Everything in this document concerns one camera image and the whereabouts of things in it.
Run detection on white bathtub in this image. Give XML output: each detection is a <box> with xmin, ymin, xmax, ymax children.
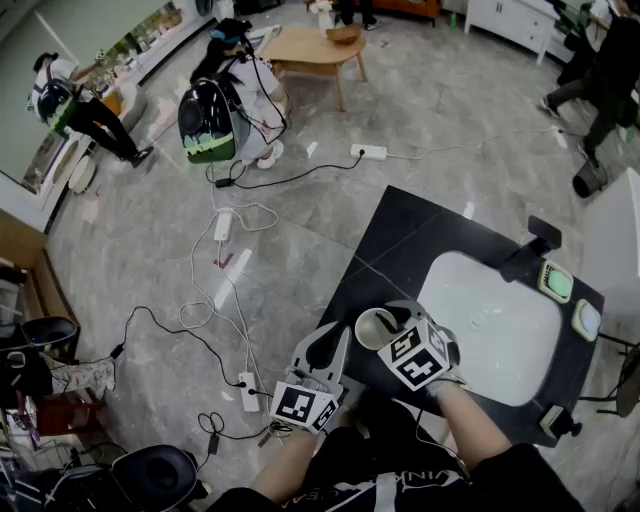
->
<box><xmin>582</xmin><ymin>167</ymin><xmax>640</xmax><ymax>321</ymax></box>

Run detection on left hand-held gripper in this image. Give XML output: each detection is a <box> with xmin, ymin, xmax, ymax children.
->
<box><xmin>269</xmin><ymin>322</ymin><xmax>352</xmax><ymax>434</ymax></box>

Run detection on grey wrist strap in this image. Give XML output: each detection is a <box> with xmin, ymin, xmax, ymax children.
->
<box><xmin>427</xmin><ymin>368</ymin><xmax>469</xmax><ymax>399</ymax></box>

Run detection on wooden coffee table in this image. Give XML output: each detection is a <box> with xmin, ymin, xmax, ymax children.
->
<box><xmin>257</xmin><ymin>27</ymin><xmax>369</xmax><ymax>112</ymax></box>

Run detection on black round bin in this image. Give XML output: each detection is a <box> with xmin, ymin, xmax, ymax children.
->
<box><xmin>22</xmin><ymin>315</ymin><xmax>80</xmax><ymax>362</ymax></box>

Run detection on white sideboard cabinet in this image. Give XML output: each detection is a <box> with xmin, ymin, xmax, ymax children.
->
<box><xmin>463</xmin><ymin>0</ymin><xmax>561</xmax><ymax>66</ymax></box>

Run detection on white sink basin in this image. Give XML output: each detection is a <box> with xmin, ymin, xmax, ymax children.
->
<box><xmin>417</xmin><ymin>251</ymin><xmax>564</xmax><ymax>407</ymax></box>

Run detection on black green dome backpack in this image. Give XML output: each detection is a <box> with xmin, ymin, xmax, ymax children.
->
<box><xmin>177</xmin><ymin>79</ymin><xmax>251</xmax><ymax>165</ymax></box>

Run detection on person's right forearm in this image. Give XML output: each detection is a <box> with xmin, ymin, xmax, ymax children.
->
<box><xmin>428</xmin><ymin>382</ymin><xmax>514</xmax><ymax>474</ymax></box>

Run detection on person's black printed shirt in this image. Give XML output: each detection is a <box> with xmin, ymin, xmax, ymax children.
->
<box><xmin>207</xmin><ymin>442</ymin><xmax>586</xmax><ymax>512</ymax></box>

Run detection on green soap dish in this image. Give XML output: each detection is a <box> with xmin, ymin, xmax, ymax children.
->
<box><xmin>537</xmin><ymin>259</ymin><xmax>575</xmax><ymax>305</ymax></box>

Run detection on dark brown cabinet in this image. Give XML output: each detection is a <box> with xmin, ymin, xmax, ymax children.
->
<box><xmin>317</xmin><ymin>184</ymin><xmax>606</xmax><ymax>449</ymax></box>

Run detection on black white soap dispenser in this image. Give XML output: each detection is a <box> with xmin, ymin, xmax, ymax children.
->
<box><xmin>539</xmin><ymin>404</ymin><xmax>584</xmax><ymax>441</ymax></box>

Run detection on wooden side cabinet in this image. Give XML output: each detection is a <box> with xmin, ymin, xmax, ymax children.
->
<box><xmin>0</xmin><ymin>209</ymin><xmax>81</xmax><ymax>351</ymax></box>

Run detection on dark wicker chair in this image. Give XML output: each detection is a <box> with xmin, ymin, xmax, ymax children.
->
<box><xmin>579</xmin><ymin>332</ymin><xmax>640</xmax><ymax>419</ymax></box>

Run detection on person's black shorts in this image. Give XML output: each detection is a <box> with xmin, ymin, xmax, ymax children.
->
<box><xmin>319</xmin><ymin>392</ymin><xmax>451</xmax><ymax>481</ymax></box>

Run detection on pale blue soap dish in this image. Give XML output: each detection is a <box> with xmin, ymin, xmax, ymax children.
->
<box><xmin>571</xmin><ymin>298</ymin><xmax>603</xmax><ymax>343</ymax></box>

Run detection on white round disc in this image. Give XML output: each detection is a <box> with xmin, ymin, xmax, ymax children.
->
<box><xmin>67</xmin><ymin>154</ymin><xmax>98</xmax><ymax>195</ymax></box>

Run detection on person's left forearm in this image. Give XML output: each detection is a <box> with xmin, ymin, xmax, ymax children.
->
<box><xmin>249</xmin><ymin>429</ymin><xmax>326</xmax><ymax>504</ymax></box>

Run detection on white ceramic mug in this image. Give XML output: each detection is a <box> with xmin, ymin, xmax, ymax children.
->
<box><xmin>354</xmin><ymin>307</ymin><xmax>401</xmax><ymax>351</ymax></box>

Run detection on camouflage cloth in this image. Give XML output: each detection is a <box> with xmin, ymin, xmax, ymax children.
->
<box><xmin>49</xmin><ymin>359</ymin><xmax>117</xmax><ymax>401</ymax></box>

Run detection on wooden bowl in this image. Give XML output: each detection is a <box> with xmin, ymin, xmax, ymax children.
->
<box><xmin>325</xmin><ymin>23</ymin><xmax>362</xmax><ymax>46</ymax></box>

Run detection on white figurine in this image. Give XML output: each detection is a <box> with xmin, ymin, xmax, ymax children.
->
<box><xmin>308</xmin><ymin>0</ymin><xmax>335</xmax><ymax>31</ymax></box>

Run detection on black mesh waste bin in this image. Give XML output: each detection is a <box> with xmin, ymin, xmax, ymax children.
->
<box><xmin>572</xmin><ymin>162</ymin><xmax>609</xmax><ymax>199</ymax></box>

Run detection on black faucet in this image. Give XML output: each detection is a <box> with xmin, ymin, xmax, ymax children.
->
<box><xmin>499</xmin><ymin>215</ymin><xmax>564</xmax><ymax>284</ymax></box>

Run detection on orange sofa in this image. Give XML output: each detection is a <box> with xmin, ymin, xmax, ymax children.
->
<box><xmin>372</xmin><ymin>0</ymin><xmax>444</xmax><ymax>21</ymax></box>

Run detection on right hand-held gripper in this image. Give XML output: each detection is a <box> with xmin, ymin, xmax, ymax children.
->
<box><xmin>375</xmin><ymin>299</ymin><xmax>469</xmax><ymax>396</ymax></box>

